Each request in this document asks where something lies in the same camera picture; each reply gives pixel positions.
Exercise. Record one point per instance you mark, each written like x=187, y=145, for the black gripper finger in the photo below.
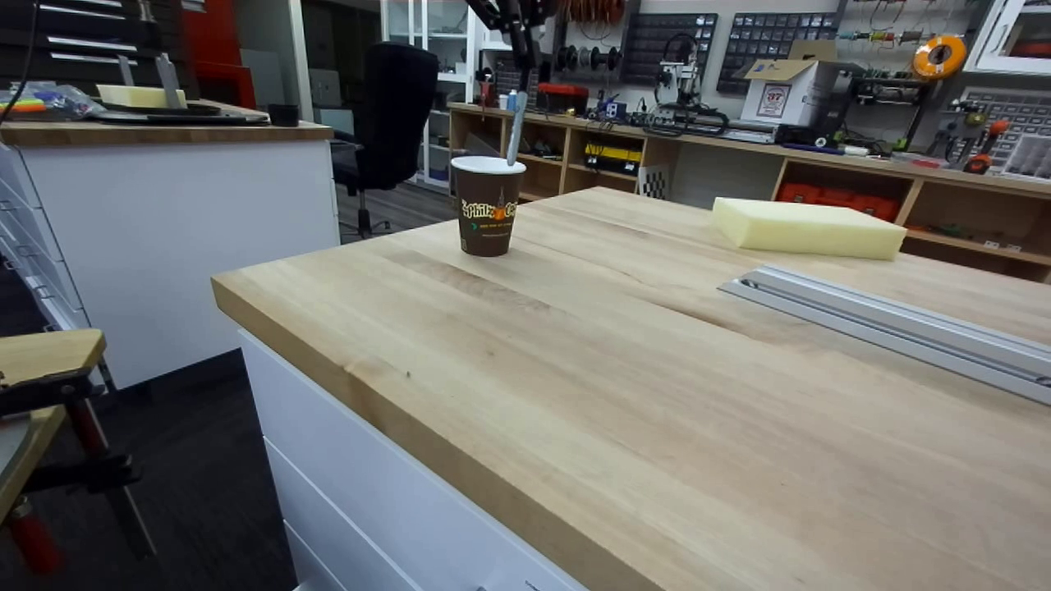
x=495, y=18
x=529, y=44

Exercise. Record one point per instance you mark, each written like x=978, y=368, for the grey marker pen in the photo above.
x=515, y=125

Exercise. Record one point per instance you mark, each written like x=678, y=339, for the brown paper coffee cup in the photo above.
x=487, y=215

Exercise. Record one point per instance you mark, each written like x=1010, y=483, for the white glass door cabinet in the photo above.
x=438, y=33

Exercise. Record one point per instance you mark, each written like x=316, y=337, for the red toolbox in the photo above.
x=563, y=95

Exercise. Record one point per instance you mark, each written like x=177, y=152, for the black pegboard tool panel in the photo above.
x=773, y=36
x=658, y=44

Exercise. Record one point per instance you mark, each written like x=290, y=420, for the black office chair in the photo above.
x=395, y=108

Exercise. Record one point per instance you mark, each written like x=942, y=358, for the yellow black tool case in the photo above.
x=613, y=159

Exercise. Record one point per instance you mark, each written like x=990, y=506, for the white cardboard box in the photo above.
x=782, y=94

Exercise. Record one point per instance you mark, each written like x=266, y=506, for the red cabinet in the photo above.
x=217, y=49

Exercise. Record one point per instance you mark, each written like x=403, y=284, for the pale yellow foam block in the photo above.
x=806, y=229

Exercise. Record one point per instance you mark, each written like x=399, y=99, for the red storage bin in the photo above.
x=838, y=199

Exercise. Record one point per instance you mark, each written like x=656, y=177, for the yellow foam pad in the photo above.
x=134, y=95

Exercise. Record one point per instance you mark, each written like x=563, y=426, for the orange tape roll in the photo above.
x=927, y=54

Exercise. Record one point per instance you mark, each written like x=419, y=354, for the white counter with wood top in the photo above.
x=165, y=240

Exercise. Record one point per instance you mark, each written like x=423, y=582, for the wooden shelving workbench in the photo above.
x=913, y=200

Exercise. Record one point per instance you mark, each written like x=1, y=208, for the orange power drill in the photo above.
x=987, y=142

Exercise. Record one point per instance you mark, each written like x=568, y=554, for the white table drawer base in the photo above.
x=362, y=495

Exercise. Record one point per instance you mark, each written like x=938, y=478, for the stacked white panels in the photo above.
x=35, y=240

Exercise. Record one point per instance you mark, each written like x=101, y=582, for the wooden folding workbench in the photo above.
x=45, y=354

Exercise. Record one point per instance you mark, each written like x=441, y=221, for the aluminium extrusion rail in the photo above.
x=874, y=316

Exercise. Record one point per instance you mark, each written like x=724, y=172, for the white framed wall cabinet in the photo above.
x=1013, y=36

